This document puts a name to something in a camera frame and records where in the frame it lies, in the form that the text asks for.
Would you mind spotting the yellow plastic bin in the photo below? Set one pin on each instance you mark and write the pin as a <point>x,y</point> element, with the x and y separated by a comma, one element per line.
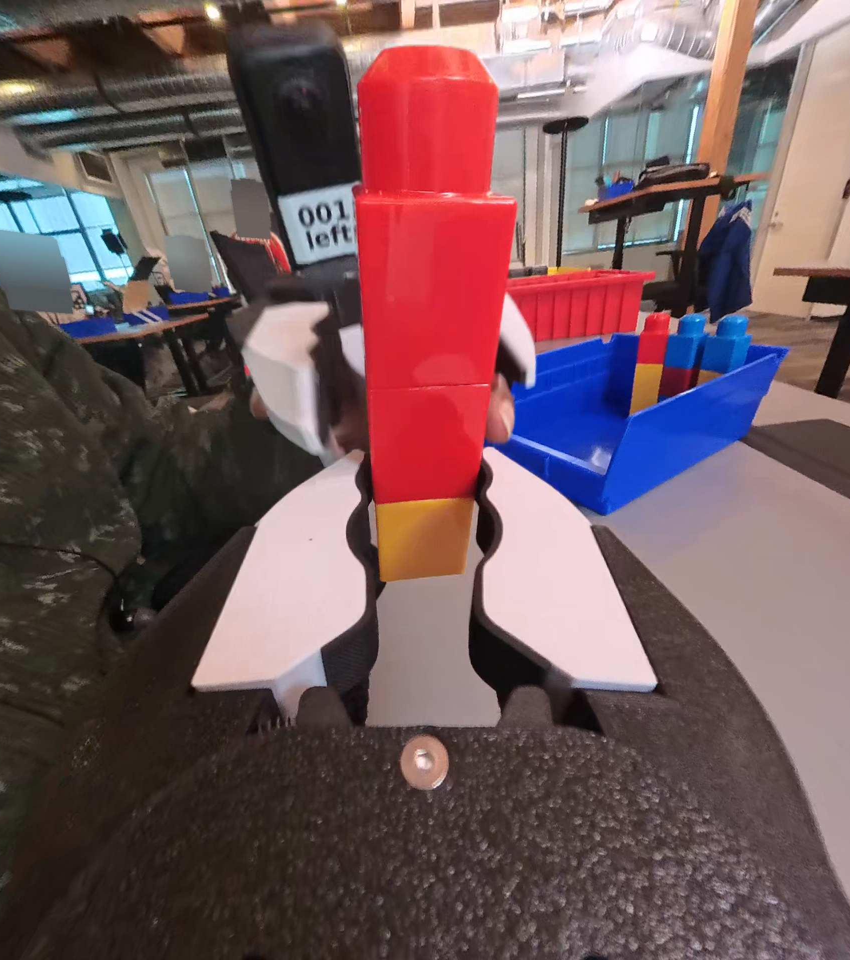
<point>567,269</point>

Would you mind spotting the wooden standing desk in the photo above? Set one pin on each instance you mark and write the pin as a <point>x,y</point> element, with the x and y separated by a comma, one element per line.
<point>665,187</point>

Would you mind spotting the blue topped block tower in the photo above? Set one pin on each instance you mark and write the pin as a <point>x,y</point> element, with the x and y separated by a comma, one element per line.
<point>729,345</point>

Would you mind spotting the background office desk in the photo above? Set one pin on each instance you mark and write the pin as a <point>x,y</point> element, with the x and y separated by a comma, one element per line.
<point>169,322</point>

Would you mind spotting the person's left hand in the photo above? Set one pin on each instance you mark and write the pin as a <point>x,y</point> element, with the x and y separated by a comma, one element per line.
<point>500,412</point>

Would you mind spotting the person's torso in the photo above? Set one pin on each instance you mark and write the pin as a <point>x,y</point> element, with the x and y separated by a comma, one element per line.
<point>12,712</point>

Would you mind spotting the person's left forearm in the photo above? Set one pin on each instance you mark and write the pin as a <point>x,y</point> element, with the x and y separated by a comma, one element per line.
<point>57,390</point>

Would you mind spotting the wooden table with black legs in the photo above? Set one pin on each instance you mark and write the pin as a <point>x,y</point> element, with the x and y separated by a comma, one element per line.
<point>845,274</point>

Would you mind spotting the red and yellow block tower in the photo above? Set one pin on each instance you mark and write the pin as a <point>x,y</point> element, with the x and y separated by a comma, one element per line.
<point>650,352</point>

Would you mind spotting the black floor lamp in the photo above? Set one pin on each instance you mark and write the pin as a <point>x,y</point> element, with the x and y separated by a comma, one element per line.
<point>566,124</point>

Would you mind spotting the black bag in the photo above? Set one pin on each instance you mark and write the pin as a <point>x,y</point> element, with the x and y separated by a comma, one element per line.
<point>676,174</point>

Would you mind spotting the blue jacket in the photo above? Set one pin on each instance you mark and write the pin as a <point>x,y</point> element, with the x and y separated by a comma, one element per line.
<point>725,255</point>

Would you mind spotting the red plastic bin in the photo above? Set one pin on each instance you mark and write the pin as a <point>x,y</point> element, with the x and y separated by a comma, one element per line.
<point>582,304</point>

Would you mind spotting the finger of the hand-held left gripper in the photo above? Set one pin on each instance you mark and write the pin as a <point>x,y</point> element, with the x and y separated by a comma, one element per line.
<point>518,345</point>
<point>286,360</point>

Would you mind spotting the small blue container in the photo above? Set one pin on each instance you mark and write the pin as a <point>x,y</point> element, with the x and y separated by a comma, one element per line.
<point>616,191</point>

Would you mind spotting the white door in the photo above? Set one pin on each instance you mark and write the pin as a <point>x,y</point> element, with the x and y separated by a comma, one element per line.
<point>807,150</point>

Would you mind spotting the blue plastic bin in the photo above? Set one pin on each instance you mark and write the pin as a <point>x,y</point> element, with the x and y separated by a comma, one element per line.
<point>582,450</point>

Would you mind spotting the blue and red block tower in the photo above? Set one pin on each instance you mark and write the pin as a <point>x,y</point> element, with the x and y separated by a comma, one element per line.
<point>687,345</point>

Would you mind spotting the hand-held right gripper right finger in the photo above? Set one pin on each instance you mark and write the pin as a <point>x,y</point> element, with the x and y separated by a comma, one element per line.
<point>560,600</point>

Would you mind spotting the wooden post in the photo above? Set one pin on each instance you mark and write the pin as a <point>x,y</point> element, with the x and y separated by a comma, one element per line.
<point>729,75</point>

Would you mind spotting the red mega block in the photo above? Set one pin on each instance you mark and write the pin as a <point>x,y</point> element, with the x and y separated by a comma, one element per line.
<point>428,442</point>
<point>432,262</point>

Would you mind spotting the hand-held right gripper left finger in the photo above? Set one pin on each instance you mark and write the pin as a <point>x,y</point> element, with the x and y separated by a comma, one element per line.
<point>297,592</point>

